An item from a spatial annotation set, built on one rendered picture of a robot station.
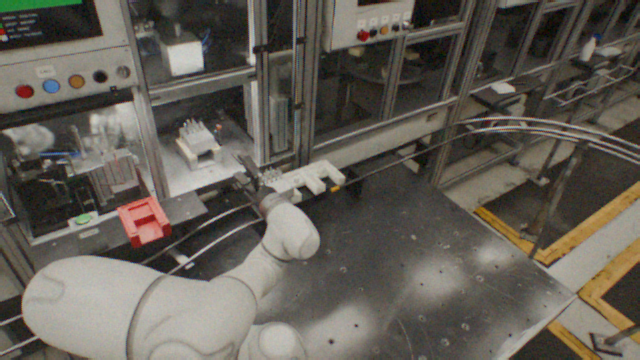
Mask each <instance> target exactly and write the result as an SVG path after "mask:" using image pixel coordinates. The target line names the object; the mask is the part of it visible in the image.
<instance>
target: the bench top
mask: <svg viewBox="0 0 640 360"><path fill-rule="evenodd" d="M361 196H362V199H360V200H358V199H357V198H355V197H354V196H353V195H352V194H351V193H350V192H349V191H348V190H347V188H346V187H345V186H344V187H342V188H340V189H338V190H336V191H334V192H330V193H328V194H327V198H326V199H324V200H322V201H319V202H317V203H315V204H312V205H310V206H308V207H305V208H303V209H301V211H302V212H303V213H304V214H305V215H306V216H307V217H308V218H309V220H310V221H311V222H312V224H313V225H314V227H315V228H316V230H317V232H318V234H319V237H320V246H319V248H318V250H317V251H316V253H315V254H314V255H313V256H312V257H310V258H308V259H305V260H300V259H295V258H293V259H292V260H291V262H290V264H289V265H288V268H287V270H286V271H285V273H284V275H283V277H282V279H281V280H280V282H279V283H278V284H277V285H276V286H275V287H274V289H273V290H271V291H270V292H269V293H268V294H267V295H265V296H264V297H262V298H260V301H259V305H258V310H257V313H256V316H255V318H254V320H253V323H252V325H263V324H265V323H268V322H282V323H286V324H288V325H290V326H292V327H293V328H294V329H295V330H296V331H297V332H298V333H299V334H300V336H301V337H302V339H303V341H304V344H305V347H306V351H307V359H308V358H310V357H314V358H315V359H316V360H509V359H510V358H511V357H512V356H513V355H514V354H516V353H517V352H518V351H519V350H520V349H521V348H522V347H523V346H525V345H526V344H527V343H528V342H529V341H530V340H531V339H532V338H534V337H535V336H536V335H537V334H538V333H539V332H540V331H541V330H543V329H544V328H545V327H546V326H547V325H548V324H549V323H550V322H552V321H553V320H554V318H555V317H556V316H557V315H558V314H560V313H561V312H562V311H563V310H564V309H565V308H566V307H567V306H569V305H570V304H571V303H572V302H573V301H574V300H575V299H576V298H577V297H578V295H577V294H575V293H574V292H573V291H571V290H570V289H569V288H567V287H566V286H565V285H563V284H562V283H561V282H560V281H557V280H556V279H554V277H553V276H551V275H550V274H549V273H547V272H546V271H545V270H543V269H542V268H541V267H539V266H538V265H536V264H535V263H534V262H533V261H532V260H530V259H529V258H528V257H526V256H525V255H524V254H522V253H521V252H519V251H518V250H517V249H515V248H514V247H513V246H512V245H510V244H509V243H508V242H506V241H505V240H504V239H502V238H501V237H500V236H499V235H497V234H496V233H495V232H493V231H492V230H491V229H489V228H488V227H486V226H485V225H483V224H482V223H481V222H480V221H479V220H477V219H476V218H475V217H473V216H472V215H471V214H470V213H468V212H467V211H466V210H464V209H463V208H461V207H460V206H459V205H458V204H456V202H455V201H453V200H452V199H451V198H449V197H448V196H447V195H445V194H444V193H443V192H441V191H440V190H439V189H438V188H436V187H435V186H434V185H432V184H431V183H430V182H428V181H427V180H426V179H424V178H423V177H422V176H419V175H418V174H416V173H415V172H414V171H412V170H411V169H410V168H409V167H407V166H406V165H405V164H403V163H400V164H398V165H396V166H393V167H391V168H388V169H386V170H384V171H381V172H379V173H377V174H374V175H372V176H367V177H366V180H365V181H363V184H362V189H361ZM453 208H454V209H456V211H453V210H452V209H453ZM250 222H252V212H251V211H249V212H247V213H244V214H243V215H240V216H238V217H235V218H233V219H230V220H228V221H225V222H223V223H221V224H218V225H216V226H213V227H211V228H208V229H206V230H203V231H201V232H198V233H196V234H193V235H192V236H190V237H189V238H187V239H185V240H184V241H182V242H181V243H179V244H178V245H176V246H175V248H176V249H177V250H178V251H180V252H181V253H182V254H183V255H184V256H185V257H186V258H188V259H190V258H191V257H193V256H194V255H196V254H197V253H199V252H200V251H202V250H203V249H204V248H206V247H207V246H209V245H210V244H212V243H213V242H215V241H217V240H218V239H220V238H221V237H223V236H225V235H226V234H228V233H230V232H232V231H234V230H236V229H237V228H239V227H242V226H244V225H245V224H247V223H250ZM260 242H261V239H260V238H259V236H258V235H257V234H256V232H255V231H254V230H253V229H252V227H251V226H250V227H247V228H245V229H244V230H242V231H240V232H238V233H236V234H234V235H232V236H230V237H229V238H227V239H225V240H224V241H222V242H220V243H219V244H217V245H216V246H214V247H213V248H211V249H210V250H208V251H207V252H205V253H204V254H203V255H201V256H200V257H198V258H197V259H195V260H194V261H193V262H192V263H193V264H194V265H193V266H192V267H190V268H189V269H187V270H186V269H185V268H182V269H181V270H179V271H178V272H176V273H175V274H173V275H172V276H174V277H178V278H184V279H189V280H197V281H206V282H208V283H209V282H210V281H212V280H213V279H215V278H217V277H219V276H221V275H224V274H226V273H228V272H230V271H232V270H234V269H236V268H237V267H239V266H241V265H243V262H244V261H245V259H246V258H247V256H248V255H249V254H250V253H251V251H253V250H254V249H255V247H256V246H257V245H258V244H259V243H260ZM438 242H441V243H442V244H441V245H439V244H438ZM401 264H404V265H405V266H404V267H401ZM495 265H497V266H499V269H496V268H495Z"/></svg>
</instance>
